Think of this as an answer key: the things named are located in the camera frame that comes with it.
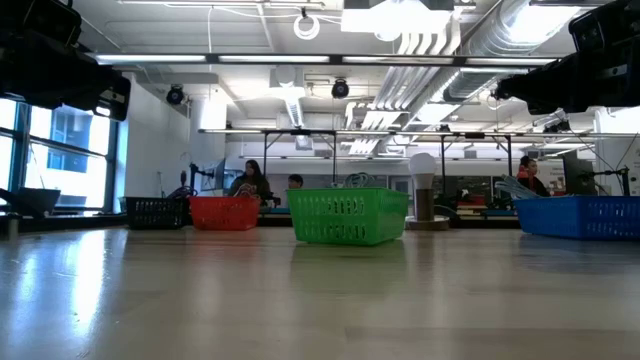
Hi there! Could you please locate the black background rig frame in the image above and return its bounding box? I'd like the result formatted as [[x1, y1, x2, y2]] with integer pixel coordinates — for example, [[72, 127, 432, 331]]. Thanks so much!
[[199, 128, 640, 189]]

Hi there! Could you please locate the blue plastic basket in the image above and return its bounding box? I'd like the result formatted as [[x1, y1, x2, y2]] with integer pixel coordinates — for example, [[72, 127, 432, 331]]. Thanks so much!
[[513, 194, 640, 241]]

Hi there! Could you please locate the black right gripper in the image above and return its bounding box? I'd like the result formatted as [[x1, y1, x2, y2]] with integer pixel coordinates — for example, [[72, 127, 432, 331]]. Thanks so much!
[[494, 47, 640, 115]]

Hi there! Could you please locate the grey monitor on arm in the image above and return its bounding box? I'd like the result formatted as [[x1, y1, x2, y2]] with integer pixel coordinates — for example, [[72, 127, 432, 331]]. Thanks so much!
[[177, 158, 226, 200]]

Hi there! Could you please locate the black beam with light bars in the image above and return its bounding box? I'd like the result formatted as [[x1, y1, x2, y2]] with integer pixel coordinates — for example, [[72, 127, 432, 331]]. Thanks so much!
[[94, 52, 561, 70]]

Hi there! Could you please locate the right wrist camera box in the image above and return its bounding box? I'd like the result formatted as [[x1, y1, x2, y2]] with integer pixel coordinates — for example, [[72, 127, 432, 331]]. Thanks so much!
[[568, 0, 640, 54]]

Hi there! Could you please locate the white cable ring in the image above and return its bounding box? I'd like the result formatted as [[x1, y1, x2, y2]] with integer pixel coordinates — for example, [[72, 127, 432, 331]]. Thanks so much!
[[292, 13, 321, 42]]

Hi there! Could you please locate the black plastic basket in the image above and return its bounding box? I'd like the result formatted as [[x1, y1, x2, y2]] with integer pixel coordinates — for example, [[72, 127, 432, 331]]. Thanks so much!
[[124, 196, 190, 231]]

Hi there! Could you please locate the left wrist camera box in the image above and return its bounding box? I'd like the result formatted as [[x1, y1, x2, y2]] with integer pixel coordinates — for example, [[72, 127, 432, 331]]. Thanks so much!
[[0, 0, 84, 49]]

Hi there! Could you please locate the red plastic basket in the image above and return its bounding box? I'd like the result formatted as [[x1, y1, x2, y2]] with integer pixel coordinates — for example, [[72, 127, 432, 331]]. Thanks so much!
[[189, 195, 261, 232]]

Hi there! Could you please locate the black desk stand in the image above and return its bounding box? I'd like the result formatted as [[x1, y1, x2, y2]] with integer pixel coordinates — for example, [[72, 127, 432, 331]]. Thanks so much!
[[579, 167, 632, 197]]

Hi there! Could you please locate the black computer monitor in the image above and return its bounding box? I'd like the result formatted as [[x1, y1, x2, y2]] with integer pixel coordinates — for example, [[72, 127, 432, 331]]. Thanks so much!
[[560, 149, 596, 197]]

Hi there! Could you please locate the light bulb on metal base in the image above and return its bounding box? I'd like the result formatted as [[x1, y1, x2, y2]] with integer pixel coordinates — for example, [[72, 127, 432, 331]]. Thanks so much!
[[405, 152, 451, 231]]

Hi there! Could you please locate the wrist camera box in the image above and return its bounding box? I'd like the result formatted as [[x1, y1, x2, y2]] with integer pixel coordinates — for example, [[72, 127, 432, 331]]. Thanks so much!
[[0, 0, 84, 49], [568, 0, 640, 54]]

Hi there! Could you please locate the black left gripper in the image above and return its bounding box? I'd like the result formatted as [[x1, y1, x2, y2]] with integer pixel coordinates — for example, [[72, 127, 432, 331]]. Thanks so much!
[[0, 34, 132, 121]]

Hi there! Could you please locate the silver ventilation duct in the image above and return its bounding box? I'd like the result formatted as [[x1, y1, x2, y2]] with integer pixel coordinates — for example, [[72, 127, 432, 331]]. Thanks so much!
[[442, 0, 584, 104]]

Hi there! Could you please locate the green plastic basket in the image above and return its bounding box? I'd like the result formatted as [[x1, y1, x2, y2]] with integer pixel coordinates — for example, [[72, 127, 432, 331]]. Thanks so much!
[[285, 186, 410, 247]]

